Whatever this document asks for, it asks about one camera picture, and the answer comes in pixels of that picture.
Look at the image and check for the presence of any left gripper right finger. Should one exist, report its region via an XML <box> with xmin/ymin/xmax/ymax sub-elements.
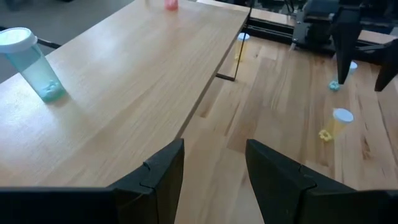
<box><xmin>245</xmin><ymin>138</ymin><xmax>356</xmax><ymax>224</ymax></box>

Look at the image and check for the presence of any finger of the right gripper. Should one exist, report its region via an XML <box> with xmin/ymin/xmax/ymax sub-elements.
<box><xmin>374</xmin><ymin>37</ymin><xmax>398</xmax><ymax>92</ymax></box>
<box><xmin>330</xmin><ymin>6</ymin><xmax>364</xmax><ymax>85</ymax></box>

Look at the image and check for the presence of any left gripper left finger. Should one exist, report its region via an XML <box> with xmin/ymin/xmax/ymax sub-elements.
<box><xmin>107</xmin><ymin>138</ymin><xmax>185</xmax><ymax>224</ymax></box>

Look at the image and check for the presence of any blue medicine bottle white cap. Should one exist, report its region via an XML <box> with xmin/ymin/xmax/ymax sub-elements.
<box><xmin>328</xmin><ymin>60</ymin><xmax>358</xmax><ymax>92</ymax></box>
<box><xmin>0</xmin><ymin>27</ymin><xmax>67</xmax><ymax>103</ymax></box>

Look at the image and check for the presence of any pale yellow medicine bottle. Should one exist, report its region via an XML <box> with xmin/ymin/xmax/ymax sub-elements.
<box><xmin>233</xmin><ymin>32</ymin><xmax>251</xmax><ymax>62</ymax></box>
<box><xmin>318</xmin><ymin>108</ymin><xmax>354</xmax><ymax>142</ymax></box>

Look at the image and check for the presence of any black aluminium table frame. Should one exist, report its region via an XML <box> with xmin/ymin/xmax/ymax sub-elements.
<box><xmin>242</xmin><ymin>15</ymin><xmax>398</xmax><ymax>63</ymax></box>

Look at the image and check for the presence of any wooden shelf black metal frame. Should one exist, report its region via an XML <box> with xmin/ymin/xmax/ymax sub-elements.
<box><xmin>0</xmin><ymin>0</ymin><xmax>254</xmax><ymax>189</ymax></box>

